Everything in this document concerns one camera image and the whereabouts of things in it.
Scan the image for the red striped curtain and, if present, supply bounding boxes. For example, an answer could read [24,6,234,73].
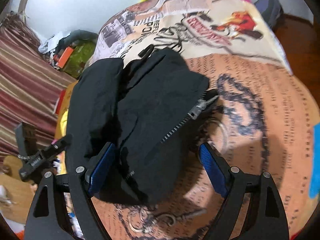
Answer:
[0,14,78,158]

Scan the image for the wooden board with flower cut-outs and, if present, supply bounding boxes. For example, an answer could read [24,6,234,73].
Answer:
[0,155,38,224]

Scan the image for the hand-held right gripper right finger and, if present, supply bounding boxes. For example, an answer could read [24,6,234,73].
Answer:
[199,142,290,240]

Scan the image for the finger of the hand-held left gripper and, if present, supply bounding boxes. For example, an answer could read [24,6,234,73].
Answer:
[51,134,73,154]

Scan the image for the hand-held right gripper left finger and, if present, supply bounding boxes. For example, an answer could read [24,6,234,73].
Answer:
[24,142,117,240]

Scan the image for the orange box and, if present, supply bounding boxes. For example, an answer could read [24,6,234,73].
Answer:
[56,47,75,68]

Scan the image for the green patterned bag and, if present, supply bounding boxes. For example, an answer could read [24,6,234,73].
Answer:
[64,41,97,79]

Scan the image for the grey neck pillow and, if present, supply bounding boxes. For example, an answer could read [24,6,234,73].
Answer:
[59,29,99,46]

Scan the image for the dark blue bag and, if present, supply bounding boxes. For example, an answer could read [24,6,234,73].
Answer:
[254,0,284,29]

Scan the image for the black zip jacket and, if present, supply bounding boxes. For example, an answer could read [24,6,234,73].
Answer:
[64,45,220,205]

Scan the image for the newspaper print blanket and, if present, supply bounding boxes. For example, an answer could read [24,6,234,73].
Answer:
[86,0,320,240]

